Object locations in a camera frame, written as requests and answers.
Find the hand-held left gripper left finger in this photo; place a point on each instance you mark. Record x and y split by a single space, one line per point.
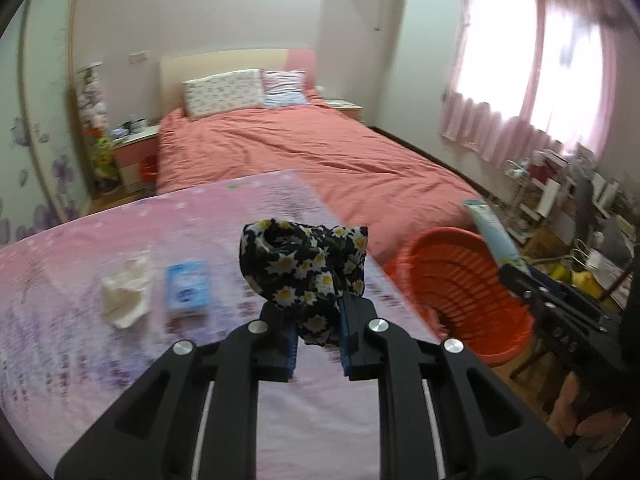
289 355

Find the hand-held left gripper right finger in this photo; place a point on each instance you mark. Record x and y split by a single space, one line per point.
346 360

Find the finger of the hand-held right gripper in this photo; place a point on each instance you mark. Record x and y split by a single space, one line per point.
520 285

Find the orange plastic basket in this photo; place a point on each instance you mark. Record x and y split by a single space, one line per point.
465 280

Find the light blue tube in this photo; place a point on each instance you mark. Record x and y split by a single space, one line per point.
492 232

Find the black daisy print cloth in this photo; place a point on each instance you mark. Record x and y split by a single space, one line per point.
295 265

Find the person's right hand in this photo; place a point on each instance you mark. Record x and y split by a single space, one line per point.
570 415

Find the yellow object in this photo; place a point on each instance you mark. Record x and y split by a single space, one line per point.
575 280

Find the white shelf unit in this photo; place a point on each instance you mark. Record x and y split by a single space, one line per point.
550 190

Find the pink curtain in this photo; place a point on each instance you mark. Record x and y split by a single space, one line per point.
500 130

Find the crumpled white tissue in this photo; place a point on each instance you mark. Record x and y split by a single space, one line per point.
125 295

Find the bed with orange duvet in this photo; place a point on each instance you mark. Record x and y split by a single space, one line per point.
310 160

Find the wooden bedside table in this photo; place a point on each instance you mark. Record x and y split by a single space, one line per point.
345 107

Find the pink white nightstand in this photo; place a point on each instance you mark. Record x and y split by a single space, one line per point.
135 155

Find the striped pink pillow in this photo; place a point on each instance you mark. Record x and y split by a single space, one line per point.
282 87

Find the white floral pillow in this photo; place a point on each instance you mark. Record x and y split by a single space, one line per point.
222 92

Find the beige and pink headboard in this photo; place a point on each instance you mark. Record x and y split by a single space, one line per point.
220 62

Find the tall white cabinet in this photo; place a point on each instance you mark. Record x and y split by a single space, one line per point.
350 35

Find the clear tube of plush toys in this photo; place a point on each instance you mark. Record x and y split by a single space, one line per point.
97 110

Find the wardrobe with purple flowers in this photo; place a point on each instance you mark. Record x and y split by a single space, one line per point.
45 110

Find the white wall socket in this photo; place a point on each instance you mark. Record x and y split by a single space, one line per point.
139 57

